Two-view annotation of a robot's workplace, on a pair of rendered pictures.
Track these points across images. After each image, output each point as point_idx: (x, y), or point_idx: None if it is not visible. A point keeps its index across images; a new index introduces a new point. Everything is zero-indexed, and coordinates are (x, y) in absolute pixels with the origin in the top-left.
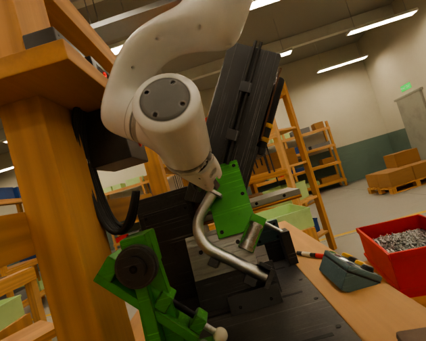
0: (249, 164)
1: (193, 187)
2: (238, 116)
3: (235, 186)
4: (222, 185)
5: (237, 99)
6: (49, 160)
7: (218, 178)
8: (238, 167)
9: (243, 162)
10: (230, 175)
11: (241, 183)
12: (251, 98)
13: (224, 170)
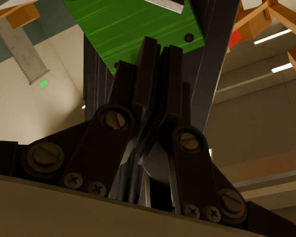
0: (87, 67)
1: (171, 84)
2: (131, 161)
3: (97, 13)
4: (134, 12)
5: (134, 196)
6: None
7: (149, 27)
8: (105, 62)
9: (102, 70)
10: (120, 40)
11: (84, 25)
12: (113, 188)
13: (139, 51)
